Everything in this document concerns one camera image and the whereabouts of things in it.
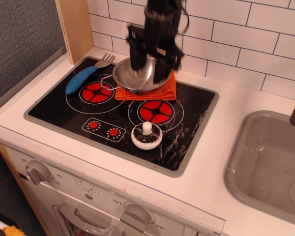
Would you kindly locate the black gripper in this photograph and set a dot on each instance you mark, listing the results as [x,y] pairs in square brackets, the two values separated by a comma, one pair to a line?
[157,39]

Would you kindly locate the silver pan with wire handles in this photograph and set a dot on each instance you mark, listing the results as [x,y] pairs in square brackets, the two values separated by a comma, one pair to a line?
[139,81]

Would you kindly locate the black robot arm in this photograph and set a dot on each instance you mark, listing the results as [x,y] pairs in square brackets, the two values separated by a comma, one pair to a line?
[163,6]

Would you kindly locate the orange rag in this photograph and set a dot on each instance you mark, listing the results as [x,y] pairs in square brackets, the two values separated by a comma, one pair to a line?
[166,92]

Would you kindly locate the white toy mushroom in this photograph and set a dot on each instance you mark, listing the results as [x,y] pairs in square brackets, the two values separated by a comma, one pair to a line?
[146,135]

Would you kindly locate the black toy stove top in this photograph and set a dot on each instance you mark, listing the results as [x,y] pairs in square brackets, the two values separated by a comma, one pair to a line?
[92,115]

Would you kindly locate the grey oven knob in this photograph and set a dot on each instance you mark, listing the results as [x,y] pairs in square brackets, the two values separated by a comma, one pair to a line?
[136,217]

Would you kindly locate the grey sink basin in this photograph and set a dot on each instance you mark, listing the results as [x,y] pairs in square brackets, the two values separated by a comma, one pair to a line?
[261,168]

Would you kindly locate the grey timer knob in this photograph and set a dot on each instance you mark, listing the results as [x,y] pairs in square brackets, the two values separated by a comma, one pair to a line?
[37,172]

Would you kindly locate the white toy oven front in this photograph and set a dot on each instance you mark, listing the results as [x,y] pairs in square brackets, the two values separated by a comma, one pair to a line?
[168,217]

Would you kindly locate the orange and black cloth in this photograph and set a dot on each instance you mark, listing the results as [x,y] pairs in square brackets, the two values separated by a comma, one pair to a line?
[11,231]

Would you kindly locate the fork with blue handle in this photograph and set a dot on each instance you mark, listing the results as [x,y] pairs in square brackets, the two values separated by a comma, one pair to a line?
[76,82]

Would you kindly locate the wooden post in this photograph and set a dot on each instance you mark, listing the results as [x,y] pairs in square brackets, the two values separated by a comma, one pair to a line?
[76,28]

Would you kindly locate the grey oven door handle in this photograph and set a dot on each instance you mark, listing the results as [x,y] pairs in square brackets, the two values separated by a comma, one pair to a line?
[84,221]

